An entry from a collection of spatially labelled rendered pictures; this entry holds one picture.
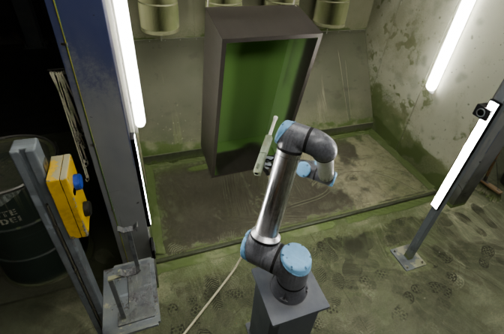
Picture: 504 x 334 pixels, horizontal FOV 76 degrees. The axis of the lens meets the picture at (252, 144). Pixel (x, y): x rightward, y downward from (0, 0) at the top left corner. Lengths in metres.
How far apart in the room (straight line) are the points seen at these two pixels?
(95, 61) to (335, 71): 2.99
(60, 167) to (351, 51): 3.53
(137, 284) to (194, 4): 2.51
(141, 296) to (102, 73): 0.96
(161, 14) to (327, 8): 1.57
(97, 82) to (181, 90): 1.93
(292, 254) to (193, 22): 2.46
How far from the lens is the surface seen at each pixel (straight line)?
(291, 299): 1.74
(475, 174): 3.45
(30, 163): 1.06
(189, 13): 3.35
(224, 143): 2.79
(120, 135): 1.58
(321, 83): 3.83
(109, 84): 1.46
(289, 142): 1.38
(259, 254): 1.61
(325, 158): 1.41
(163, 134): 3.29
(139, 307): 1.60
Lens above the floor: 2.19
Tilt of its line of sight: 37 degrees down
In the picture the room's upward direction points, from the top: 5 degrees clockwise
